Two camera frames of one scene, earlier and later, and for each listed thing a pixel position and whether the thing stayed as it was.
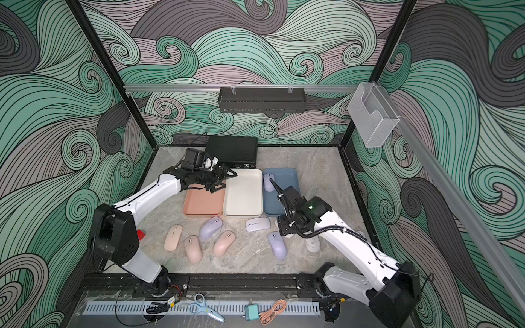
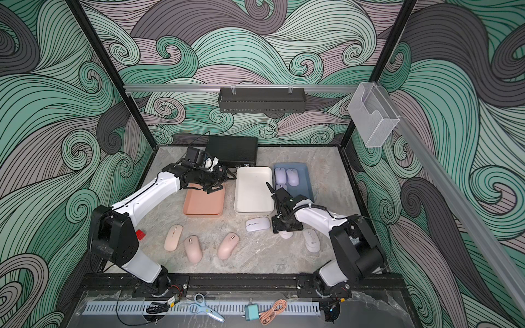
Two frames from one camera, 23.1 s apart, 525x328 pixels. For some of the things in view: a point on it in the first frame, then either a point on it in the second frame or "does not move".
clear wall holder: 372,114 does not move
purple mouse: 279,246 to 292,176
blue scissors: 200,306 does not move
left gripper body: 209,179 does not move
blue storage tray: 285,177 to 304,187
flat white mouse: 258,224 does not move
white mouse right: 313,244 does not move
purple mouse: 268,186 to 280,173
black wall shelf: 262,100 does not move
